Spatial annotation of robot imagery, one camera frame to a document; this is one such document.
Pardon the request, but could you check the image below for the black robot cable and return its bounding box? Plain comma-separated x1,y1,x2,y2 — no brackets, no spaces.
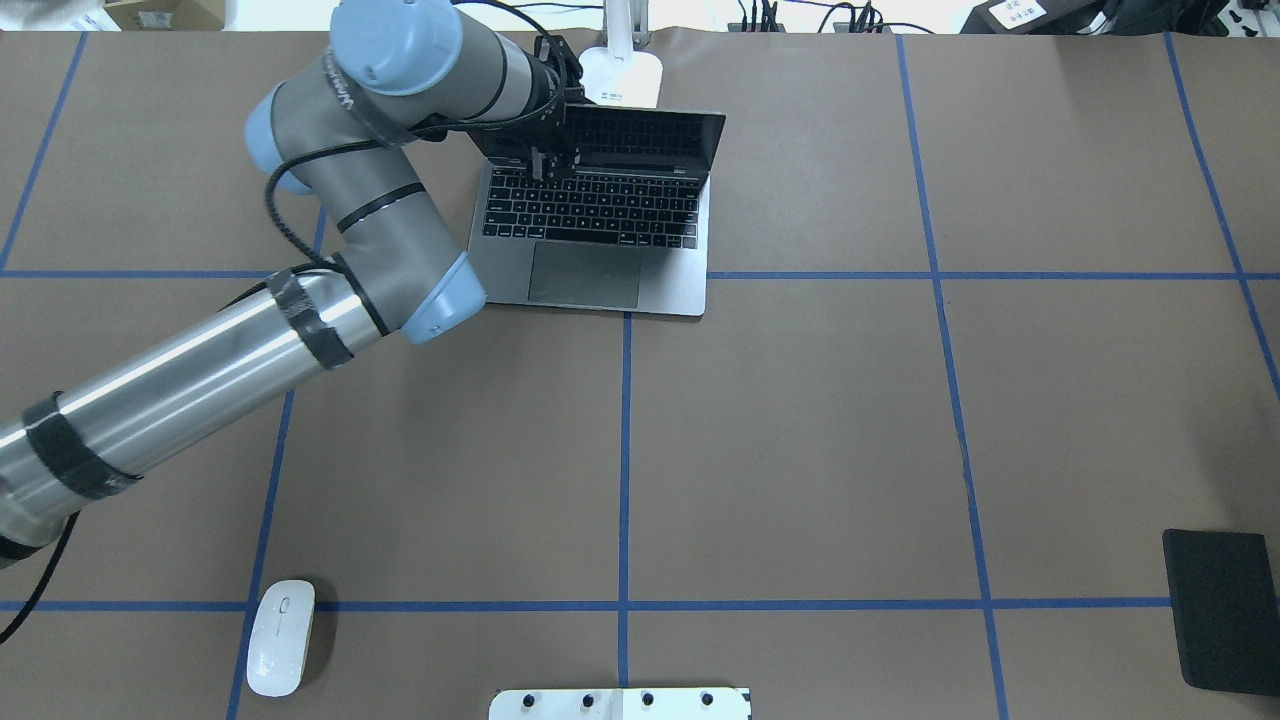
0,120,561,646

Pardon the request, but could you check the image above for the white desk lamp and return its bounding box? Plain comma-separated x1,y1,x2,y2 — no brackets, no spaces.
579,1,663,110

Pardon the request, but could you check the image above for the white mounting plate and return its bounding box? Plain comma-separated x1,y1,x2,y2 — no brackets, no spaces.
486,685,753,719

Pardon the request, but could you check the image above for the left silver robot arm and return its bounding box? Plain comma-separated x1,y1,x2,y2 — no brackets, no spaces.
1,1,582,566

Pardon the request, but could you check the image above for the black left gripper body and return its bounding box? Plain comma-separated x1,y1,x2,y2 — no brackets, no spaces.
532,36,586,151

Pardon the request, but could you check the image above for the white computer mouse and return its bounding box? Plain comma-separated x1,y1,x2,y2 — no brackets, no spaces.
244,579,316,698

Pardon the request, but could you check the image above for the black mouse pad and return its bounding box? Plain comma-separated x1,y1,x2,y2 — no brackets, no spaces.
1161,528,1279,697

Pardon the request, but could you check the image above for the grey laptop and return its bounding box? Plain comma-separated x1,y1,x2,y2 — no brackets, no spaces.
468,104,726,316

